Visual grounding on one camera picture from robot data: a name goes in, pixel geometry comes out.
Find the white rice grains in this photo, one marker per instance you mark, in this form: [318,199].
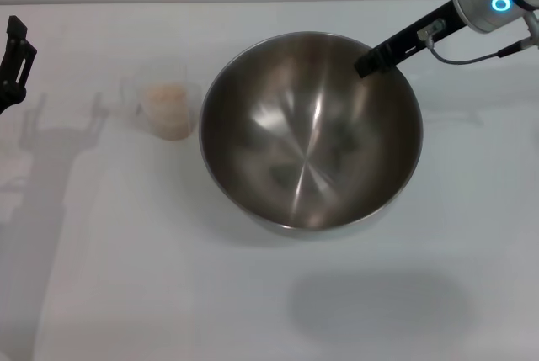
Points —
[166,108]

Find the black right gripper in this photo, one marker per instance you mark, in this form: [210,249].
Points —
[448,18]

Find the stainless steel mixing bowl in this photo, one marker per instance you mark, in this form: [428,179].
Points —
[311,155]

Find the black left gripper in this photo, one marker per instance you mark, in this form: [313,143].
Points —
[10,102]

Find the clear plastic measuring cup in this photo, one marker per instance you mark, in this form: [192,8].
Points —
[168,121]

